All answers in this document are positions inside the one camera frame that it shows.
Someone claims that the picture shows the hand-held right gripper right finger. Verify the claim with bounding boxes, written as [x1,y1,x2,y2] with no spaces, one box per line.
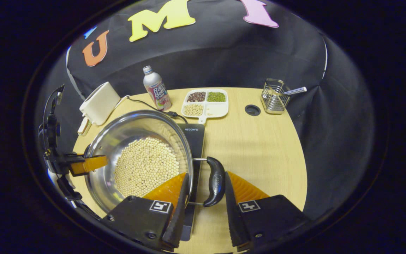
[224,171,311,252]

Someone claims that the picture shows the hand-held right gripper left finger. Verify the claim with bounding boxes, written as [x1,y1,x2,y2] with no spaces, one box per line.
[101,172,190,252]

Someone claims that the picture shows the steel pot with beans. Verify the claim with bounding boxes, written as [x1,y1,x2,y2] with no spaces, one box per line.
[83,110,226,214]

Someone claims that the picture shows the black induction cooktop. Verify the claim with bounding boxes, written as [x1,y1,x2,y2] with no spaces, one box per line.
[177,123,205,241]

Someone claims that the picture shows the white toaster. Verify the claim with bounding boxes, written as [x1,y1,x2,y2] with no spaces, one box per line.
[79,82,121,126]

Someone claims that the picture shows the silver drink bottle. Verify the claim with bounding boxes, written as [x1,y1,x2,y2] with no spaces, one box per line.
[143,66,172,111]

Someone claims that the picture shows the white divided plate with beans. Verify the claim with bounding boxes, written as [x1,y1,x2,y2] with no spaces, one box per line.
[181,88,229,125]

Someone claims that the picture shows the black power cable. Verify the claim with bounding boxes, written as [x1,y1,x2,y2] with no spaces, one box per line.
[118,95,189,124]

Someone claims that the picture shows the wire utensil holder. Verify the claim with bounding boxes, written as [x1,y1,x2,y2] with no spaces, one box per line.
[261,78,291,115]

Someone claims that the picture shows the spoon with striped handle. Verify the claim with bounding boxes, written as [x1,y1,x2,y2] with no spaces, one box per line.
[283,86,308,96]

